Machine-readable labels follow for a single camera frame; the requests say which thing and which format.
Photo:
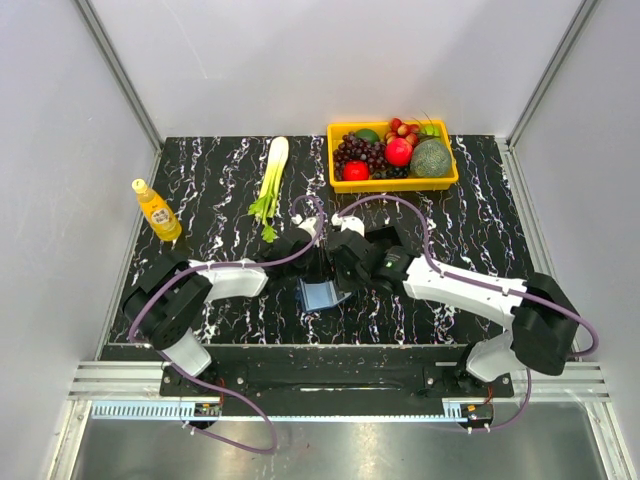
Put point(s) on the yellow juice bottle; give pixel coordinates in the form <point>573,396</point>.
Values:
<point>157,212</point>

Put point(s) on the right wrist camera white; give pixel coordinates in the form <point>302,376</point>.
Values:
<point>348,222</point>

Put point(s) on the red apple front left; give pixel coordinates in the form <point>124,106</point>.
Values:
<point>355,170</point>

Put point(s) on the green avocado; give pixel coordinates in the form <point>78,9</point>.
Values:
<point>367,135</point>

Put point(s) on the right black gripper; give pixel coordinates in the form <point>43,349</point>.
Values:
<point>341,281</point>

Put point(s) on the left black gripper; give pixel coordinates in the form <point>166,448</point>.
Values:
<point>311,250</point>

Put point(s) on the yellow plastic fruit bin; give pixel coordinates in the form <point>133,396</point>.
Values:
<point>336,131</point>

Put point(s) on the red cherry cluster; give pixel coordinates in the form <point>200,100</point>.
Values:
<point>403,130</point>

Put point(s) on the purple grape bunch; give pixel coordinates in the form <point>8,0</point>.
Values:
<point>351,148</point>

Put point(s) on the blue leather card holder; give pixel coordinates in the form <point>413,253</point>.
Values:
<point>314,297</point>

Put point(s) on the dark blueberry cluster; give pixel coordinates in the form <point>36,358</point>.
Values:
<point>390,173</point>

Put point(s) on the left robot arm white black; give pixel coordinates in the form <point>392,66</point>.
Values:
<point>163,303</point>

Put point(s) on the red pink peach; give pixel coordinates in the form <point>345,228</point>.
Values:
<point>398,152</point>

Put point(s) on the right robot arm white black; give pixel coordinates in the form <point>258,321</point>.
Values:
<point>536,317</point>

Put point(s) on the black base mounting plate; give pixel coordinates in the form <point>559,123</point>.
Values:
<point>418,377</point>

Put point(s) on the celery stalk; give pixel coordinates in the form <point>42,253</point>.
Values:
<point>265,206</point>

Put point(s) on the green apple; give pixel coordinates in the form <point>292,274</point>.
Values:
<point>429,131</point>

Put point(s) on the green netted melon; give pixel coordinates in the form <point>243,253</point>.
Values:
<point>430,159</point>

